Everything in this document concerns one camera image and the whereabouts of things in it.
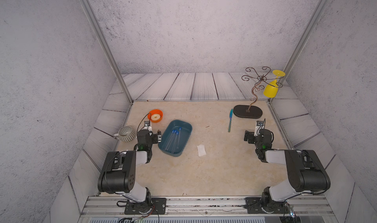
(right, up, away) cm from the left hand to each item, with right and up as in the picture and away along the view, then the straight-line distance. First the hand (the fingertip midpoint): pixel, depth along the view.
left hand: (153, 130), depth 95 cm
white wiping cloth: (+31, -12, -3) cm, 33 cm away
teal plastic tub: (+13, -5, +4) cm, 15 cm away
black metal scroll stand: (+69, +11, +16) cm, 72 cm away
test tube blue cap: (+11, -7, +2) cm, 13 cm away
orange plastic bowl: (-3, +12, +13) cm, 18 cm away
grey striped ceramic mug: (-19, -3, +4) cm, 20 cm away
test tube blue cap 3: (+17, 0, +7) cm, 19 cm away
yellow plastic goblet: (+76, +26, +2) cm, 81 cm away
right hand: (+65, 0, -1) cm, 65 cm away
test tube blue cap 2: (+15, -3, +5) cm, 16 cm away
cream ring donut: (-1, +8, +13) cm, 15 cm away
